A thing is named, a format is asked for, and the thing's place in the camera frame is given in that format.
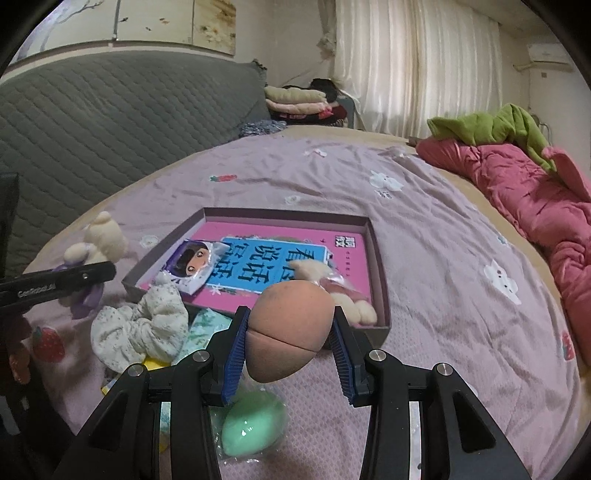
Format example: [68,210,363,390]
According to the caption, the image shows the person's left hand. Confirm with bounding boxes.
[1,314,31,385]

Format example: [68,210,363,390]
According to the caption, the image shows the white floral scrunchie cloth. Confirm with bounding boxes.
[90,275,188,373]

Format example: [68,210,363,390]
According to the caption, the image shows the peach squishy toy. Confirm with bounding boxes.
[245,280,335,383]

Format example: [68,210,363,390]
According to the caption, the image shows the grey quilted headboard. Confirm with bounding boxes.
[1,51,269,275]

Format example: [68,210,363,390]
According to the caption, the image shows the shallow grey cardboard box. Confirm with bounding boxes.
[122,207,391,347]

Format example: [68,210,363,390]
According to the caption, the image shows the floral wall painting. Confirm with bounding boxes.
[11,0,236,63]

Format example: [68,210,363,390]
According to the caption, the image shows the lilac patterned bed sheet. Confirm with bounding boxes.
[27,135,582,479]

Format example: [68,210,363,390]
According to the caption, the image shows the yellow frog wet wipes pack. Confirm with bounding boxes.
[101,359,174,402]

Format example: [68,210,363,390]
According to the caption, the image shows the pink and blue book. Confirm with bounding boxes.
[138,220,373,328]

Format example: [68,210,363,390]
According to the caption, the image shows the purple frog wet wipes pack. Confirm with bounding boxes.
[151,240,229,296]

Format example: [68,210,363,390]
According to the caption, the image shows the dark floral cloth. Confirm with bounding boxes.
[239,119,287,138]

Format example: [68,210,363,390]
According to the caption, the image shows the cream bear purple dress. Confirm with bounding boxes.
[55,211,128,320]

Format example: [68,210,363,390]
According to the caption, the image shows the white curtains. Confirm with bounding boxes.
[334,1,502,138]

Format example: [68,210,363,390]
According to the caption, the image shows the green blanket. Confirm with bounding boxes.
[427,103,557,173]

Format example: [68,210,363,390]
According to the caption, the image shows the green tissue pack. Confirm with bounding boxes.
[171,308,231,365]

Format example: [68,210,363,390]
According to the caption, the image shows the stack of folded clothes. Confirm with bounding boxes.
[264,78,355,128]

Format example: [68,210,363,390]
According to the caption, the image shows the green squishy egg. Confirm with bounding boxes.
[221,390,287,458]

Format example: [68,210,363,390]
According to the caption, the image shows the beige bear pink dress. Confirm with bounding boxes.
[287,259,378,327]

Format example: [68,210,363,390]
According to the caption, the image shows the pink quilted duvet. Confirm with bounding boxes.
[416,138,590,363]

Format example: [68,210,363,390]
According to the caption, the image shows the white wall air conditioner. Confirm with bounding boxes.
[527,43,570,65]

